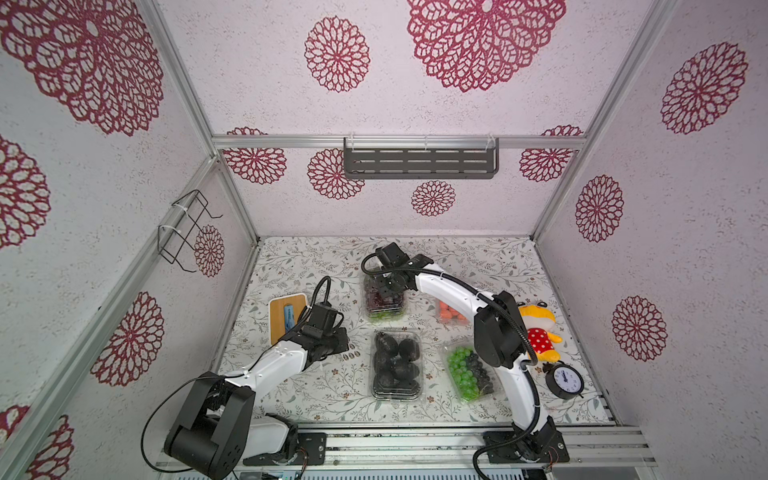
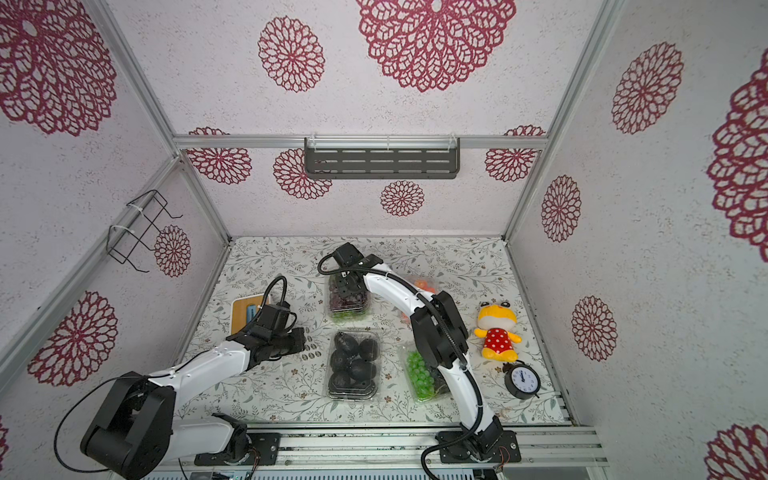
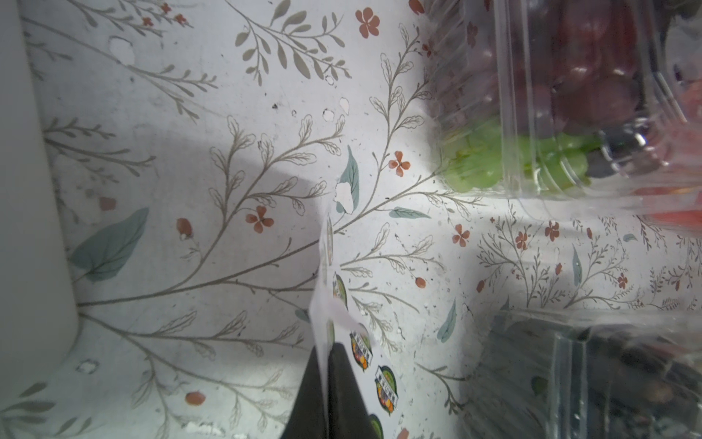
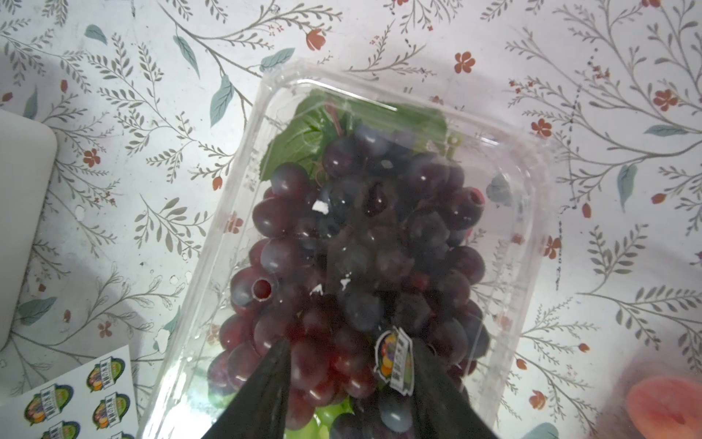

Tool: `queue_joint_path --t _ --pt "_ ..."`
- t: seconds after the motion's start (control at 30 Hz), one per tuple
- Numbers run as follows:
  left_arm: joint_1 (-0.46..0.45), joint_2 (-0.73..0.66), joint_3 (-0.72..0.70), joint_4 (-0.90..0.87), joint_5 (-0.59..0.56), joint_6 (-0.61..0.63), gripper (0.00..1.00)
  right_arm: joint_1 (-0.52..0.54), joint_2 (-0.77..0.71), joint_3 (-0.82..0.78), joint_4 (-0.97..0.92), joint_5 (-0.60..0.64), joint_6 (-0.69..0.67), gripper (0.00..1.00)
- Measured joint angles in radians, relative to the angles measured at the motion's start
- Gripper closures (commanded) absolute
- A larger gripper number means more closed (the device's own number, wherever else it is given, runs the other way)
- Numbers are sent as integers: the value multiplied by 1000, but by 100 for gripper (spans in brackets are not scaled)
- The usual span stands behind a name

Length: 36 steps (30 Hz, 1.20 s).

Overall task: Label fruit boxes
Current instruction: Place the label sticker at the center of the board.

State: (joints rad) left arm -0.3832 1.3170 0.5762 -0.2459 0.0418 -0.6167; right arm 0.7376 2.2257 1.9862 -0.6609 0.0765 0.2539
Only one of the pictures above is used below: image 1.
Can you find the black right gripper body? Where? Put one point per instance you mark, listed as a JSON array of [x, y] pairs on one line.
[[390, 282]]

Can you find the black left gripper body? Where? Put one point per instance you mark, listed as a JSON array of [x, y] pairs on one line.
[[336, 343]]

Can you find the sticker label sheet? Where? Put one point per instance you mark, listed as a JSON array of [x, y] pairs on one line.
[[350, 355]]

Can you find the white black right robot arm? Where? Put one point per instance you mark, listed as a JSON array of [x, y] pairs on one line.
[[500, 337]]

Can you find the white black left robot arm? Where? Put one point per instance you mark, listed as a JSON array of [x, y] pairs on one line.
[[214, 429]]

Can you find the clear box purple grapes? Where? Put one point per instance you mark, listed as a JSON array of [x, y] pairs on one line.
[[373, 313]]

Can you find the white wooden tissue box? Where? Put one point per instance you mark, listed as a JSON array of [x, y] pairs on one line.
[[283, 314]]

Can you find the clear box green grapes blueberries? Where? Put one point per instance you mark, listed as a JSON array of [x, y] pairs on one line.
[[472, 378]]

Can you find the yellow red plush toy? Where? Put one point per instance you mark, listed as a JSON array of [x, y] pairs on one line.
[[540, 322]]

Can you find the black round alarm clock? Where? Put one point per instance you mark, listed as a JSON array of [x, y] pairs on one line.
[[563, 381]]

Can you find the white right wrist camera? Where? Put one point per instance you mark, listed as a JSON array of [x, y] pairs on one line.
[[391, 256]]

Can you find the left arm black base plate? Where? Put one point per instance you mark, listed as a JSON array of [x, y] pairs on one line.
[[303, 448]]

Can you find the grey metal wall shelf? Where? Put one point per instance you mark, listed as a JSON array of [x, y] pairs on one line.
[[420, 163]]

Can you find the aluminium mounting rail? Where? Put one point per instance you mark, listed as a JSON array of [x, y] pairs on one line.
[[453, 448]]

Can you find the black wire wall rack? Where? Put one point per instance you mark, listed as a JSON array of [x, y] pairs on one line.
[[192, 243]]

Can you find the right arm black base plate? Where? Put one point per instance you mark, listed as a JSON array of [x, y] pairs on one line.
[[547, 445]]

